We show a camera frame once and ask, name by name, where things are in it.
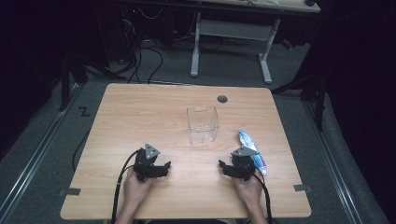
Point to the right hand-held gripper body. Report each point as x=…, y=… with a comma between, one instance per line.
x=243, y=158

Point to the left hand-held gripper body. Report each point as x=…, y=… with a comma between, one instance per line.
x=146, y=158

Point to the blue white toothpaste tube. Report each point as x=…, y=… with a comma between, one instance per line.
x=251, y=147

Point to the clear plastic box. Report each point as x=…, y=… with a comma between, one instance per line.
x=203, y=126

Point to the person's right hand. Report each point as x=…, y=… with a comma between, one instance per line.
x=249, y=189

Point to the person's left hand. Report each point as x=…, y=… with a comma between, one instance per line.
x=135, y=188

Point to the dark round table grommet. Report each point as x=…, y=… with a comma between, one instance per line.
x=222, y=99

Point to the grey tape strip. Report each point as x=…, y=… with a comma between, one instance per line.
x=70, y=192
x=302, y=187

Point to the black metal stand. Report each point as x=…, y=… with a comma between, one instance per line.
x=311, y=84
x=73, y=71

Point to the desk with white metal legs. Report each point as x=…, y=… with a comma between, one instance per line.
x=232, y=29

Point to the metal floor rail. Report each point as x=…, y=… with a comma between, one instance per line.
x=334, y=161
x=34, y=149

